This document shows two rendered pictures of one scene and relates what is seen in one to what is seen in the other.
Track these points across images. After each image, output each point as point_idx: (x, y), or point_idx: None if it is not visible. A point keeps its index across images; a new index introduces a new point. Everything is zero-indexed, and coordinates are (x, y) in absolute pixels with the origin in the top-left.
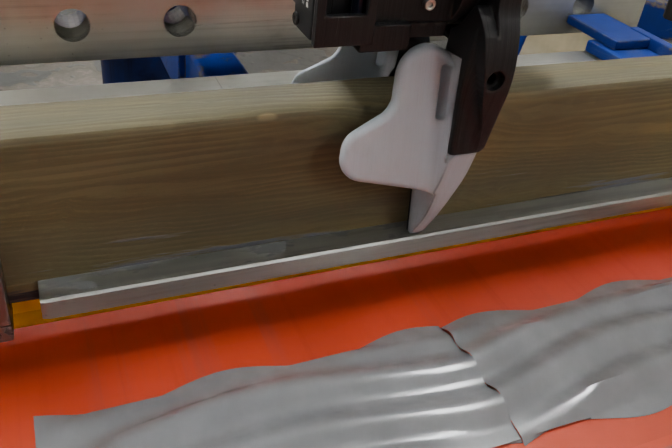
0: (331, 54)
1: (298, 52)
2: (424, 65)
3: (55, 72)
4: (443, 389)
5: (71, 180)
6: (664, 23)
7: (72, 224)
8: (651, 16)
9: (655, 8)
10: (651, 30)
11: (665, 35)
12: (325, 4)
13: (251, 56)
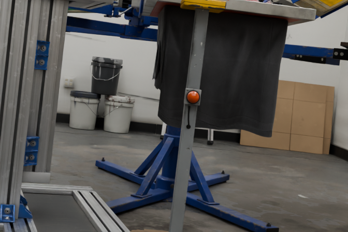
0: (283, 169)
1: (265, 167)
2: None
3: (146, 155)
4: None
5: None
6: (321, 52)
7: None
8: (317, 50)
9: (318, 48)
10: (318, 54)
11: (322, 55)
12: None
13: (240, 164)
